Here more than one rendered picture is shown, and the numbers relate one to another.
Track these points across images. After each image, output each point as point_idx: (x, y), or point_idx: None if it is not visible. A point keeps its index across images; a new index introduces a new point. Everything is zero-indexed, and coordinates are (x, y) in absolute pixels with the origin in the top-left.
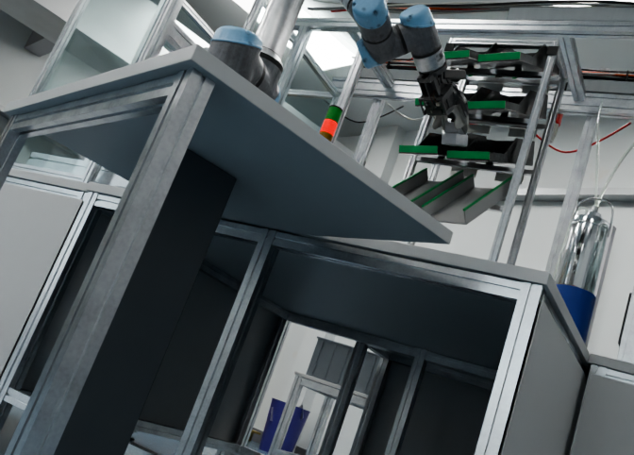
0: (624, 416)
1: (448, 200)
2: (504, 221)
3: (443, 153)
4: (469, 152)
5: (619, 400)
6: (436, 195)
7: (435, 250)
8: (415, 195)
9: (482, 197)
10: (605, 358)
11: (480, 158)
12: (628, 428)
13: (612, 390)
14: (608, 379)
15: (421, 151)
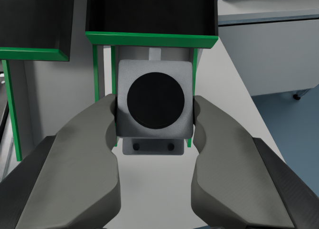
0: (224, 43)
1: (117, 68)
2: (198, 54)
3: (70, 24)
4: (158, 38)
5: (222, 36)
6: (102, 84)
7: (194, 228)
8: (51, 70)
9: (194, 91)
10: (218, 16)
11: (190, 46)
12: (225, 47)
13: (220, 32)
14: (218, 27)
15: (11, 58)
